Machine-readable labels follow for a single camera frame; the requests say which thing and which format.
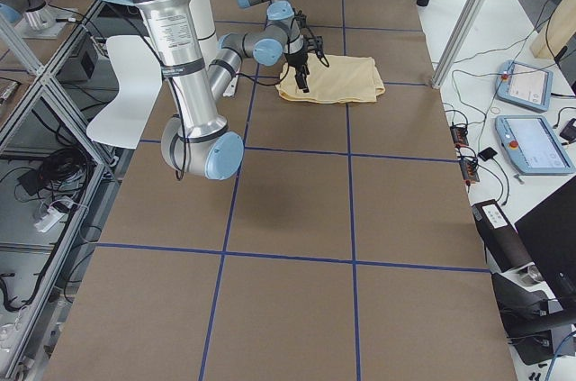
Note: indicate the black box with label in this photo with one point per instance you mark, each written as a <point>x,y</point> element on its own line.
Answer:
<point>499,236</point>

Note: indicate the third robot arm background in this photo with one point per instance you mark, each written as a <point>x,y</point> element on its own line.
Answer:
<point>35,12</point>

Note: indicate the cream long-sleeve printed shirt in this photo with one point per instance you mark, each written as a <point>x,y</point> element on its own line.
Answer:
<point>346,80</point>

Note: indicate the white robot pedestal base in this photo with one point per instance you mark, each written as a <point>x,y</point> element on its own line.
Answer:
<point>201,12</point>

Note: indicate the aluminium frame post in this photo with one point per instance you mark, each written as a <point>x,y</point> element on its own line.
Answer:
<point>461,29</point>

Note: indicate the lower blue teach pendant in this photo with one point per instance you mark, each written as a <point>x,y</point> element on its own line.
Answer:
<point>532,146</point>

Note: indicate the blue teach pendant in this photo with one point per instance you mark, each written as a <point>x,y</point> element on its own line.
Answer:
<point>532,146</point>
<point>524,85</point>

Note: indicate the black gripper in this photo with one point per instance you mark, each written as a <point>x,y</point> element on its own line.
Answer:
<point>296,58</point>

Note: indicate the orange circuit board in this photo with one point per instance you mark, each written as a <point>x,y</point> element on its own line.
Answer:
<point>467,157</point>

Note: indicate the white chair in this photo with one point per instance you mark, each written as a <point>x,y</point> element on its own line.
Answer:
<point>122,122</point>

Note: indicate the black monitor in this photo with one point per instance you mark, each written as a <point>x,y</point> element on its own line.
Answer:
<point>548,233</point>

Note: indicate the upper blue teach pendant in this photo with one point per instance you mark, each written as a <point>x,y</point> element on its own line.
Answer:
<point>524,85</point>

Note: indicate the aluminium frame rails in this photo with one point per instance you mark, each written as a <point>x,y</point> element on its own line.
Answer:
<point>55,184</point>

